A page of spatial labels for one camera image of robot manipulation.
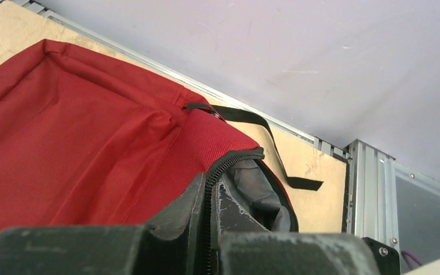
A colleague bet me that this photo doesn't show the red backpack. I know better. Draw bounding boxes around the red backpack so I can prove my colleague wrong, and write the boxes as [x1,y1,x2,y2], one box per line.
[0,39,324,255]

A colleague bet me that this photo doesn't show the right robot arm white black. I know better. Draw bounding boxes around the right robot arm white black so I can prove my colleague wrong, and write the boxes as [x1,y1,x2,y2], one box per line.
[362,237,440,274]

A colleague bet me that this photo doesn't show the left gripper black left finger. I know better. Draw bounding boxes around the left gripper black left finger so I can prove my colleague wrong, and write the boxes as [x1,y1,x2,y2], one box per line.
[0,174,205,274]

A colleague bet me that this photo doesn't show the aluminium frame rails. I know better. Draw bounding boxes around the aluminium frame rails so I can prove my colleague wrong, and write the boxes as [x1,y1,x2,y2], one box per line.
[0,1,440,259]

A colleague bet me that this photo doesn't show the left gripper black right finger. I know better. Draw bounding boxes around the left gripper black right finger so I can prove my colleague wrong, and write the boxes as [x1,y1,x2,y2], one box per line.
[211,180,379,274]

